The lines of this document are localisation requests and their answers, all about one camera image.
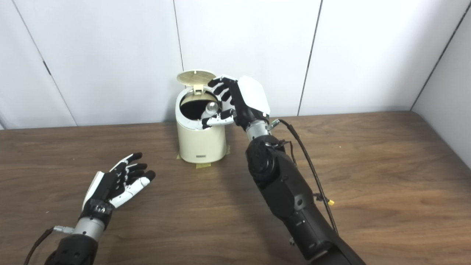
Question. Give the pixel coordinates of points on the black wall panel hinge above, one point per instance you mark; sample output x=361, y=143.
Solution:
x=46, y=68

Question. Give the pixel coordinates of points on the round cream bin lid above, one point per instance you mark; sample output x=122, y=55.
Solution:
x=195, y=78

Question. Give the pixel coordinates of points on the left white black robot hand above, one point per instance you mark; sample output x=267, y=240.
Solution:
x=106, y=187

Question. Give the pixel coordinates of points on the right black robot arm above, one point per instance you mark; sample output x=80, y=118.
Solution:
x=287, y=184

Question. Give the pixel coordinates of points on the cream-colored trash bin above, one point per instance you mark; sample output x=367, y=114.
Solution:
x=201, y=143

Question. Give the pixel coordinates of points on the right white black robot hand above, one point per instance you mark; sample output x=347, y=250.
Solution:
x=250, y=95

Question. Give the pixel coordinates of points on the small white plastic bottle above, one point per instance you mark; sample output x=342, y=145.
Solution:
x=211, y=109

